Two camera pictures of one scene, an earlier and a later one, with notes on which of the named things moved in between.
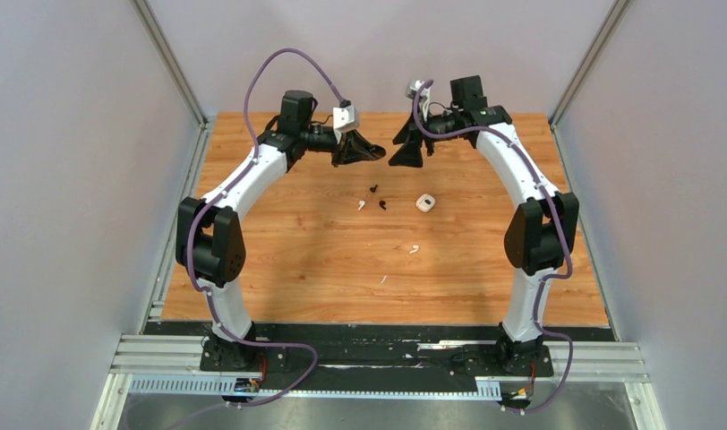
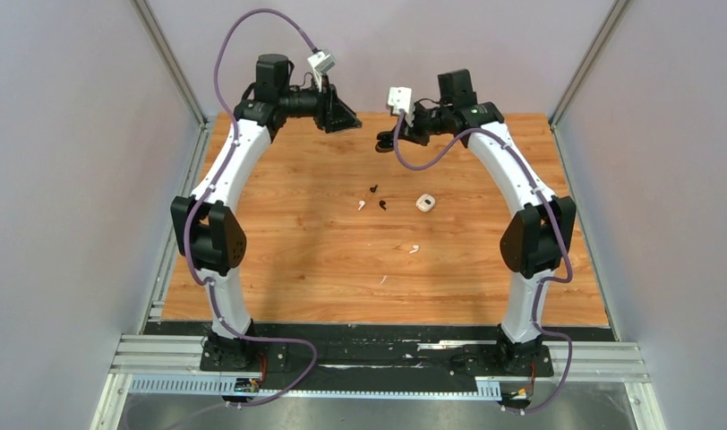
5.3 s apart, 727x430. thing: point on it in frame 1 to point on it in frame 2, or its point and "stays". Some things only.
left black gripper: [352, 149] to [334, 116]
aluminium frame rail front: [183, 357] stays
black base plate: [387, 349] stays
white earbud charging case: [425, 202] stays
